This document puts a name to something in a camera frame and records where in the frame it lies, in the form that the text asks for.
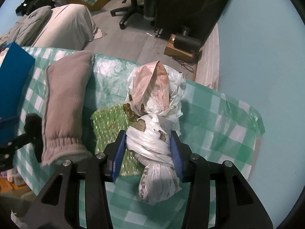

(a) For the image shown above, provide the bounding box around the blue cardboard box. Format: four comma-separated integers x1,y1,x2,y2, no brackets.
0,42,35,145

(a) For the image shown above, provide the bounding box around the knotted white plastic bag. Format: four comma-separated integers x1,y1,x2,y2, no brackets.
124,61,186,203

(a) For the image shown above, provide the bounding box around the green scrub sponge cloth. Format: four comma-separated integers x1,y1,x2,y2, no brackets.
91,104,144,176

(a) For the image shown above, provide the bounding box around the green checkered tablecloth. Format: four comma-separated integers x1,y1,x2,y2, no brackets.
18,47,265,228

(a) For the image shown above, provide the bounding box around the black cabinet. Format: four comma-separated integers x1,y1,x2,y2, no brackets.
155,0,229,45

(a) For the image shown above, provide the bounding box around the white draped sheet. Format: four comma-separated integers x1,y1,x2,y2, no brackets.
32,4,103,50

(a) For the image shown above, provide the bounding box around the small cardboard box on floor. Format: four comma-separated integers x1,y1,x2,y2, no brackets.
164,34,194,61

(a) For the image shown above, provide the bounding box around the grey quilted blanket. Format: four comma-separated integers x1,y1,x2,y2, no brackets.
1,6,52,47

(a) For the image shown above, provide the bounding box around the grey fleece sleeve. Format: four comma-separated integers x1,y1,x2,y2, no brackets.
41,51,95,166

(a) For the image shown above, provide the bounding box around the black cylinder speaker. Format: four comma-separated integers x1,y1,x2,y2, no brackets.
173,26,201,53

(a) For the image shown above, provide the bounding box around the black clothes pile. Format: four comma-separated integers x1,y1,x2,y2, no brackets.
15,0,55,15

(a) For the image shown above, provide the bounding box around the black sock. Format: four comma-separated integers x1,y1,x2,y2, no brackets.
24,113,43,163

